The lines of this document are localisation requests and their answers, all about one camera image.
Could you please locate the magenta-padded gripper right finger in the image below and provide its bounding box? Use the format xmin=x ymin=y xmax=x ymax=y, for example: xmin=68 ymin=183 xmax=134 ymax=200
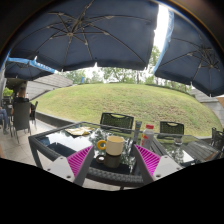
xmin=130 ymin=143 xmax=183 ymax=186

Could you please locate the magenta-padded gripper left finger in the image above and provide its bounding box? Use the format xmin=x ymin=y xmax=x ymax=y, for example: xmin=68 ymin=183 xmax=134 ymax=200
xmin=45 ymin=145 xmax=97 ymax=187

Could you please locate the clear red-capped drink bottle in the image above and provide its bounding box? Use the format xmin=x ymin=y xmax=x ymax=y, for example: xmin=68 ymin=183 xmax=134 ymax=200
xmin=141 ymin=124 xmax=155 ymax=151

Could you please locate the yellow snack bag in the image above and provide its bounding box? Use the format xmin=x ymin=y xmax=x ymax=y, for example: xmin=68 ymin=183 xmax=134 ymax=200
xmin=64 ymin=126 xmax=94 ymax=137

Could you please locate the grey upright tube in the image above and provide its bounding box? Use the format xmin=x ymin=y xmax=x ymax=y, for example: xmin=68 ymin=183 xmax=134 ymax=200
xmin=133 ymin=120 xmax=143 ymax=144

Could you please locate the glass ashtray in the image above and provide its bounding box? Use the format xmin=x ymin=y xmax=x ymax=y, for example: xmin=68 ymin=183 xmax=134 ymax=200
xmin=173 ymin=135 xmax=184 ymax=146

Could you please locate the pale yellow mug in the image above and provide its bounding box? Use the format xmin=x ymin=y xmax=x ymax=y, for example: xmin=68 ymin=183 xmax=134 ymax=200
xmin=96 ymin=135 xmax=126 ymax=157

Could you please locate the black mesh patio chair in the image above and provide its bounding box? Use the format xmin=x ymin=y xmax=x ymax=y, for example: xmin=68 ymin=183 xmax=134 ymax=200
xmin=99 ymin=112 xmax=135 ymax=131
xmin=159 ymin=120 xmax=185 ymax=136

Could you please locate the dark patio chair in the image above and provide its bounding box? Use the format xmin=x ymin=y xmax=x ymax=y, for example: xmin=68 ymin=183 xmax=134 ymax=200
xmin=211 ymin=127 xmax=224 ymax=152
xmin=11 ymin=101 xmax=34 ymax=138

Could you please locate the grey roofed building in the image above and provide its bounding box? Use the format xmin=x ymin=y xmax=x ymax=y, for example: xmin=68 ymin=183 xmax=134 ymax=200
xmin=25 ymin=73 xmax=74 ymax=101

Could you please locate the person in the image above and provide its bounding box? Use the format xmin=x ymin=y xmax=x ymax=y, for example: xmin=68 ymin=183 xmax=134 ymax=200
xmin=0 ymin=106 xmax=10 ymax=135
xmin=13 ymin=87 xmax=32 ymax=108

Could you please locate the blue lettered patio umbrella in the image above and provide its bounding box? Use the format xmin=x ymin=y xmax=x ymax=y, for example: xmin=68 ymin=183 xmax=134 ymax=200
xmin=3 ymin=57 xmax=57 ymax=82

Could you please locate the navy umbrella with pale flap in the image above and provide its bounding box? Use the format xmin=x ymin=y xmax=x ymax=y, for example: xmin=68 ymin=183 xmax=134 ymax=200
xmin=152 ymin=9 xmax=224 ymax=98

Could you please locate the large navy patio umbrella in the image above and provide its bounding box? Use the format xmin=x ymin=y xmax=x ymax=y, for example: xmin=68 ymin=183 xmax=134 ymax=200
xmin=9 ymin=0 xmax=160 ymax=73

